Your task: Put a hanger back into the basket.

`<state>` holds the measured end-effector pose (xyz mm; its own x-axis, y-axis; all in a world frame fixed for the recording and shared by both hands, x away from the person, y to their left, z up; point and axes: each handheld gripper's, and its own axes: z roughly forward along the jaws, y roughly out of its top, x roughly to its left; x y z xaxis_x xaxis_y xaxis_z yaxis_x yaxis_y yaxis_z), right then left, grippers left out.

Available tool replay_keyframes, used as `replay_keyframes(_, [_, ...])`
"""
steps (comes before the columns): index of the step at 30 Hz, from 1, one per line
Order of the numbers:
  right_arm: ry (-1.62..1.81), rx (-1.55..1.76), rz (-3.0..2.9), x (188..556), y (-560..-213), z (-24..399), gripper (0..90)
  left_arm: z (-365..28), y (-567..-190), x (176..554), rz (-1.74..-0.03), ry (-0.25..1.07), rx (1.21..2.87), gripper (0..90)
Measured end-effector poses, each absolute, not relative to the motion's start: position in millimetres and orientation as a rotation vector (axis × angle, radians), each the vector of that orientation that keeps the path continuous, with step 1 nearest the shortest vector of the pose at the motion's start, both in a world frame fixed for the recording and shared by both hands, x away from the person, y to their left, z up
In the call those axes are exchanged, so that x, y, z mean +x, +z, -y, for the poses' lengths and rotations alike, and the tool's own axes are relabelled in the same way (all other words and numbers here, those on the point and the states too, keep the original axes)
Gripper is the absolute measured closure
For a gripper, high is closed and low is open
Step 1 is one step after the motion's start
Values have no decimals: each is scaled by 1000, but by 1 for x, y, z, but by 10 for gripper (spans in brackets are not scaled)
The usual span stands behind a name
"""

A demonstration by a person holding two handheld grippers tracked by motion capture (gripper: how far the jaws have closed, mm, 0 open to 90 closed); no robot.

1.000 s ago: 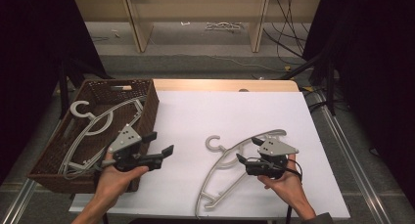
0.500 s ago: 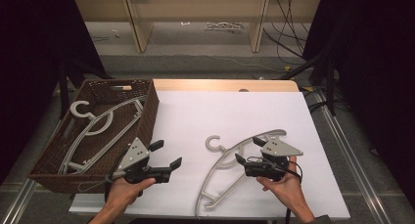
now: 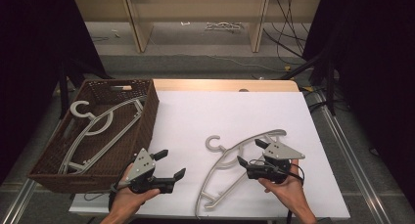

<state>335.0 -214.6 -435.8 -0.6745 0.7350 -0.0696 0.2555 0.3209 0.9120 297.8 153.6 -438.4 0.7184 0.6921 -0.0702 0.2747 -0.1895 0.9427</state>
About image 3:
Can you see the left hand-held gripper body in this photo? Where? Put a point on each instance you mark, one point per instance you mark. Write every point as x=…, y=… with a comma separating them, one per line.
x=142, y=165

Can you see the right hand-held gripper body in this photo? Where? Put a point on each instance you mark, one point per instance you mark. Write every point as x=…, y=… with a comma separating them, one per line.
x=280, y=151

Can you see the grey plastic clothes hanger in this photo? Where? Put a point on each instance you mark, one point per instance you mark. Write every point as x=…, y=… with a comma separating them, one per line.
x=98, y=154
x=80, y=104
x=280, y=132

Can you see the brown wicker basket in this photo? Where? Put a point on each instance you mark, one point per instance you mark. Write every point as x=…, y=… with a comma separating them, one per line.
x=143, y=129

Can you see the person's left hand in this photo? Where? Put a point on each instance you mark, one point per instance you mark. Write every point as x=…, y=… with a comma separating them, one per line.
x=130, y=201

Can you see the person's right hand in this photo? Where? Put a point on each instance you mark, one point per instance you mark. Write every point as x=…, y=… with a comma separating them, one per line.
x=287, y=191

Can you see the white table cover sheet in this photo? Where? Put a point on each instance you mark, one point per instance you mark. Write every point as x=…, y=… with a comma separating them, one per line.
x=202, y=119

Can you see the pile of hangers on floor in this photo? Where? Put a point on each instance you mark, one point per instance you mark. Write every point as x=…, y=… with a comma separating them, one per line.
x=224, y=26

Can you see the black curtain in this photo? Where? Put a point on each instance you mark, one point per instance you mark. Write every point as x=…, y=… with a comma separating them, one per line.
x=32, y=54
x=372, y=54

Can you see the wooden shelf unit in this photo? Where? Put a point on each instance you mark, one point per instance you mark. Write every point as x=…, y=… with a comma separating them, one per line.
x=195, y=8

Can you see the aluminium floor rail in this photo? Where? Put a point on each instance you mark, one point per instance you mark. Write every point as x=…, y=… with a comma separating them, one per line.
x=18, y=201
x=352, y=152

